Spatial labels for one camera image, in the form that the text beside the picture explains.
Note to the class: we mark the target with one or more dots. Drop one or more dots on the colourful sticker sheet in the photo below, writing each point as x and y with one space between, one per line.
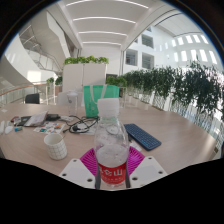
50 127

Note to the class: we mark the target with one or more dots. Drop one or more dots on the white grid-pattern mug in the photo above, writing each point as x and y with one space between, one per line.
55 146

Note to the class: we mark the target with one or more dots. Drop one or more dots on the ceiling light strips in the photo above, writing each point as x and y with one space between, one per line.
103 19

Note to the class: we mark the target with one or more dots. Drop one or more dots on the white computer mouse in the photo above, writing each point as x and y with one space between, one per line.
9 129

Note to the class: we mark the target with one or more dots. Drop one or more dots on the clear water bottle red label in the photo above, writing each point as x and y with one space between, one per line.
111 156

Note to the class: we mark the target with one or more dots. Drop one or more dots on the green tote bag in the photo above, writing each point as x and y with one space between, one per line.
91 100

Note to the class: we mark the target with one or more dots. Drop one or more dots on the white staircase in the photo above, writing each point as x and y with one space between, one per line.
46 40

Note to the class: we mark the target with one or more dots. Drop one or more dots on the black chair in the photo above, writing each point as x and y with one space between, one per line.
32 98

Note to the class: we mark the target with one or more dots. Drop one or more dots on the small white card box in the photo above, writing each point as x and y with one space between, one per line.
135 146

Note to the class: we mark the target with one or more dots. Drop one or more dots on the white charger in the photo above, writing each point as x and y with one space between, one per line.
2 127

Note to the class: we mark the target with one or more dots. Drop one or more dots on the white planter cabinet with greenery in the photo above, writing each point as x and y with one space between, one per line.
83 76

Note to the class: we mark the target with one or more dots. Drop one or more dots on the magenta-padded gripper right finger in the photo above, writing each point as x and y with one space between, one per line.
148 170

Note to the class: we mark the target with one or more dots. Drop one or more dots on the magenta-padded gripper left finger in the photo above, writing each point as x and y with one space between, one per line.
75 171

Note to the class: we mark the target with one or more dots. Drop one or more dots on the white notebook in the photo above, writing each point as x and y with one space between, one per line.
36 119

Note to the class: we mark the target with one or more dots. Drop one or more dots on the row of green trees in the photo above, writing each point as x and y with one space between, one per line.
186 86

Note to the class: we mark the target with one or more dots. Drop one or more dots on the small teal stick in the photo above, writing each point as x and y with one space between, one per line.
18 128

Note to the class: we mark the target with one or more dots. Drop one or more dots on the low planter with green plants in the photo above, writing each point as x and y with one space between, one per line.
116 80

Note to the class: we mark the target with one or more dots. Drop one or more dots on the dark blue keyboard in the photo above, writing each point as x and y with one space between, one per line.
142 136

